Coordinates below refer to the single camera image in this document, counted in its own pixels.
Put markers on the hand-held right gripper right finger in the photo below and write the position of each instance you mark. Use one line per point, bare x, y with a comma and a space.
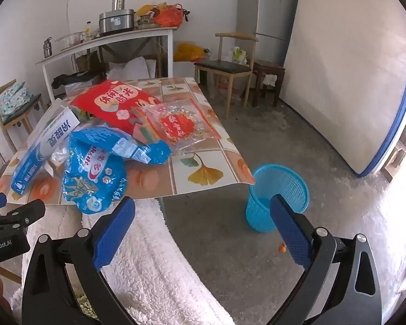
291, 237

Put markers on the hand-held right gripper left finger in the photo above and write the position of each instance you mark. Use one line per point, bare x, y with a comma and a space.
115, 233

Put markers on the blue mesh wastebasket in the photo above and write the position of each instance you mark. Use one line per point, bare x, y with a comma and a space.
267, 189

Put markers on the blue and white carton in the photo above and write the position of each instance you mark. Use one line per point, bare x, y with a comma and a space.
37, 155

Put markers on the blue snack bag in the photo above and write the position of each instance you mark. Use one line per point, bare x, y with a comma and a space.
88, 172

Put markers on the clear bag with red label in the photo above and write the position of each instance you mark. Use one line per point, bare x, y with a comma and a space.
176, 125

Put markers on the red snack bag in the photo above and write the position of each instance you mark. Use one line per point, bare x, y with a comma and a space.
118, 103

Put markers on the small orange scrap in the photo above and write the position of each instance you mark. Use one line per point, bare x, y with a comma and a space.
282, 248

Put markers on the white fluffy blanket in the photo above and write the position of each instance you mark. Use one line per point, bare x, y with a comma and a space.
162, 270

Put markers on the floral cushion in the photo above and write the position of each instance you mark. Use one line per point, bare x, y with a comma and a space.
15, 100

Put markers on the tile and leaf print tablecloth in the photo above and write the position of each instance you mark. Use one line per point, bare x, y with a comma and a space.
209, 155

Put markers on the black cloth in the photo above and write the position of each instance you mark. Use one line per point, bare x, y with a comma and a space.
71, 78

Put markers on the white cloth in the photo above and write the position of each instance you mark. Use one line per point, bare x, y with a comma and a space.
269, 80

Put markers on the steel flask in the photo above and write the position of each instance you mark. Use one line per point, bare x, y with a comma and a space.
47, 49

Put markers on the cardboard box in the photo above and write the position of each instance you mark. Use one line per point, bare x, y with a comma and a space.
84, 61

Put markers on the white sacks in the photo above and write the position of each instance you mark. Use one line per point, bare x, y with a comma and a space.
128, 69

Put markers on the dark wooden stool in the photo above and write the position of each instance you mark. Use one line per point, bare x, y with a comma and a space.
269, 65

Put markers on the white mattress with blue edge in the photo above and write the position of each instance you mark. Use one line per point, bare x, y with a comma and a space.
352, 74

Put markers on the glass bowl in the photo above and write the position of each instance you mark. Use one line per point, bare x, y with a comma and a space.
71, 40

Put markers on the wooden chair with black seat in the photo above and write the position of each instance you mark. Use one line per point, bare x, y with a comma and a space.
223, 66

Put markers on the white printed bag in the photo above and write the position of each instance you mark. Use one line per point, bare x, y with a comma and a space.
238, 56

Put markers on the small clear bottle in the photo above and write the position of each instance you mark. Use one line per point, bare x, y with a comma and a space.
88, 29

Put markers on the large yellow bag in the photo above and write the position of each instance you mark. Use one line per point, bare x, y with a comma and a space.
187, 52

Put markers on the long white table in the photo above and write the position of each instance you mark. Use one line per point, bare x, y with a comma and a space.
121, 35

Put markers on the steel cooker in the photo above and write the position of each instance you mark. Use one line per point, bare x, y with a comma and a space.
116, 22

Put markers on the orange plastic bag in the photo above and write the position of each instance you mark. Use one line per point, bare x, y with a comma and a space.
169, 17

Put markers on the yellow plastic bag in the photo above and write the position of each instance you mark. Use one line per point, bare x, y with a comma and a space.
145, 9

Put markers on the silver refrigerator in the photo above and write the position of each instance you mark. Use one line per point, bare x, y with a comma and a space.
264, 10

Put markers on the steel cylinder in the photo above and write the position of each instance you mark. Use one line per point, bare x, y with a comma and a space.
119, 1

